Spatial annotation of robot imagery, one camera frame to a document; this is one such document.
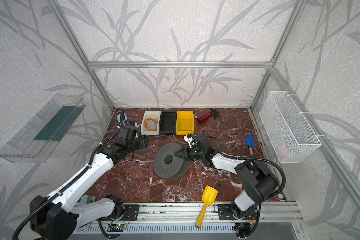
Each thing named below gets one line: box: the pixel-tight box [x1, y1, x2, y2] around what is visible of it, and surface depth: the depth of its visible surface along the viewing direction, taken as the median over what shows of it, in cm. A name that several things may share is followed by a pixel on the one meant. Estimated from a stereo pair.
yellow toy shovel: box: [195, 185, 219, 229], surface depth 79 cm
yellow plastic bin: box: [176, 111, 195, 136], surface depth 110 cm
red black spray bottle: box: [196, 108, 220, 123], surface depth 114 cm
